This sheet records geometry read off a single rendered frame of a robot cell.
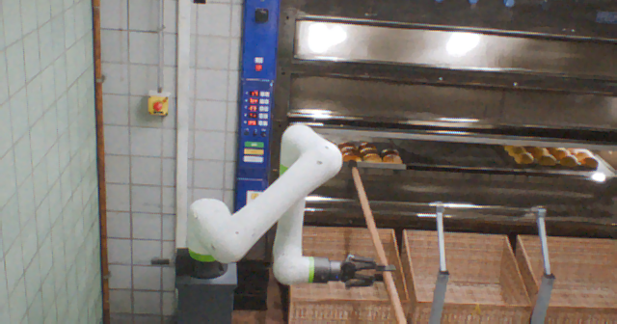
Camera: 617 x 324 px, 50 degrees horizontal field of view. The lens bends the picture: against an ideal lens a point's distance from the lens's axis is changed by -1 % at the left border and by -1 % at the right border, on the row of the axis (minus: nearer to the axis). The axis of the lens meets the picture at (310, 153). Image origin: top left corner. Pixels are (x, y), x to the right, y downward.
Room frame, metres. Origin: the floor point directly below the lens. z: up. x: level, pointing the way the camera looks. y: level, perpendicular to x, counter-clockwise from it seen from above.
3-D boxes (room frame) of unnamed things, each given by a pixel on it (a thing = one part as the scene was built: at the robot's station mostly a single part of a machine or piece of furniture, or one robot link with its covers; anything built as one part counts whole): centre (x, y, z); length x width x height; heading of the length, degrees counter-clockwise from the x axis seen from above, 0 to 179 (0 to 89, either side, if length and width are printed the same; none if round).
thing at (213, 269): (2.00, 0.38, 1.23); 0.26 x 0.15 x 0.06; 99
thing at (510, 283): (2.89, -0.80, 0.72); 0.56 x 0.49 x 0.28; 94
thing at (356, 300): (2.84, -0.21, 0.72); 0.56 x 0.49 x 0.28; 96
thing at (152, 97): (2.97, 0.72, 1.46); 0.10 x 0.07 x 0.10; 95
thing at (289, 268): (2.06, 0.03, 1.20); 0.14 x 0.13 x 0.11; 96
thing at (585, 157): (3.65, -1.31, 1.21); 0.61 x 0.48 x 0.06; 5
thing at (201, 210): (2.00, 0.32, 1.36); 0.16 x 0.13 x 0.19; 32
